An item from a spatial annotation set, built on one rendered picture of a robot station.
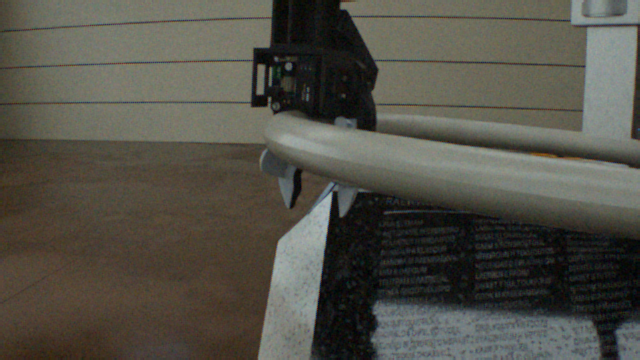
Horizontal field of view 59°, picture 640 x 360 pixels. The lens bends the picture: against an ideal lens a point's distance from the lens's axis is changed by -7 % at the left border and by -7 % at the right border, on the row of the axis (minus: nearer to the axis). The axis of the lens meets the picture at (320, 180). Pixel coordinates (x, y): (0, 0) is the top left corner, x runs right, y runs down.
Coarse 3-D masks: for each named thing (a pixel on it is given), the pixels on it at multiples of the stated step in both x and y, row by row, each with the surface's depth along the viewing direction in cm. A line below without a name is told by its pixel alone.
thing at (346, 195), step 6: (336, 120) 54; (342, 120) 54; (348, 120) 55; (354, 120) 55; (342, 126) 54; (348, 126) 55; (354, 126) 55; (330, 180) 52; (342, 186) 56; (348, 186) 55; (354, 186) 55; (342, 192) 56; (348, 192) 56; (354, 192) 56; (342, 198) 56; (348, 198) 56; (354, 198) 56; (342, 204) 56; (348, 204) 56; (342, 210) 56; (348, 210) 56; (342, 216) 56
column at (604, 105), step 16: (592, 32) 163; (608, 32) 158; (624, 32) 153; (592, 48) 164; (608, 48) 159; (624, 48) 153; (592, 64) 165; (608, 64) 159; (624, 64) 154; (592, 80) 166; (608, 80) 160; (624, 80) 155; (592, 96) 166; (608, 96) 161; (624, 96) 155; (592, 112) 167; (608, 112) 161; (624, 112) 156; (592, 128) 167; (608, 128) 162; (624, 128) 156
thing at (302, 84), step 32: (288, 0) 52; (320, 0) 50; (352, 0) 54; (288, 32) 50; (320, 32) 51; (256, 64) 52; (288, 64) 51; (320, 64) 50; (352, 64) 53; (256, 96) 52; (288, 96) 51; (320, 96) 49; (352, 96) 54
